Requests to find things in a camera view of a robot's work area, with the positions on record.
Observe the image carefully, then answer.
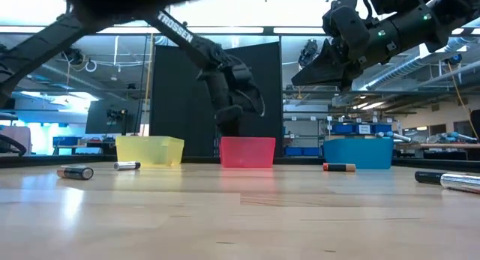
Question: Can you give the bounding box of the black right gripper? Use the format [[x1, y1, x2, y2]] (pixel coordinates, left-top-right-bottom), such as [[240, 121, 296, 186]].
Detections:
[[291, 0, 401, 91]]

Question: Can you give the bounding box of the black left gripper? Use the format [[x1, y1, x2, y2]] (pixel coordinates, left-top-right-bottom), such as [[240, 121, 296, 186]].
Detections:
[[196, 59, 266, 138]]

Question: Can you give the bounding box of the silver battery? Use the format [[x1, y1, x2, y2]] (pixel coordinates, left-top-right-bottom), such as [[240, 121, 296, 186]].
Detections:
[[113, 160, 142, 172], [439, 172, 480, 195]]

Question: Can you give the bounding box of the black hanging device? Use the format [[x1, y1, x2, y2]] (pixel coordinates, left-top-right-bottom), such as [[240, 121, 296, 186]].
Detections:
[[298, 38, 320, 69]]

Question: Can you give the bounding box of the red plastic bin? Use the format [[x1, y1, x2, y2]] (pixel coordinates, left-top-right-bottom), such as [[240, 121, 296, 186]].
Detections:
[[220, 136, 277, 169]]

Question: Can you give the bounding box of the black folding screen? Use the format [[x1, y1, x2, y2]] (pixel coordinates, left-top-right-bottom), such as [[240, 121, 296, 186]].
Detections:
[[149, 41, 284, 158]]

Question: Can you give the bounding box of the blue storage bin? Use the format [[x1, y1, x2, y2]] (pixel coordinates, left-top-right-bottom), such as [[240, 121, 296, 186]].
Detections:
[[52, 136, 82, 147], [332, 123, 356, 135], [370, 123, 393, 135], [284, 146, 323, 157]]

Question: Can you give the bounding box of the yellow plastic bin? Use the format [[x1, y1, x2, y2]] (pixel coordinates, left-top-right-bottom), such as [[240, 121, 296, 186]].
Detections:
[[115, 135, 185, 168]]

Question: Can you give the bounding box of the blue plastic bin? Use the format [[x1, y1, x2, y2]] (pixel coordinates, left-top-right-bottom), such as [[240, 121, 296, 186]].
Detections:
[[322, 138, 395, 170]]

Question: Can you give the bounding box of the black copper battery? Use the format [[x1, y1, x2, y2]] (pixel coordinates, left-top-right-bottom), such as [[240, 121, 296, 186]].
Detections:
[[56, 166, 95, 181], [322, 162, 357, 173]]

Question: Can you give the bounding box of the dark background monitor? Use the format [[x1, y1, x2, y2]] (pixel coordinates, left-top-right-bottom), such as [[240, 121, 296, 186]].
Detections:
[[85, 98, 143, 136]]

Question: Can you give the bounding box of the wooden workbench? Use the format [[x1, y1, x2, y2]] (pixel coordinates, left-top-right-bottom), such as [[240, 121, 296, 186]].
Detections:
[[393, 142, 480, 160]]

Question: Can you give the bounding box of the silver ventilation duct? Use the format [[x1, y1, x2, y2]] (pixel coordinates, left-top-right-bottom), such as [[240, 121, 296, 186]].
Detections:
[[352, 37, 480, 91]]

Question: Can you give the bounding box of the black aluminium table frame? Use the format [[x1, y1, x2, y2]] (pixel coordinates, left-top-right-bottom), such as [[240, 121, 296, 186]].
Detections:
[[0, 154, 480, 174]]

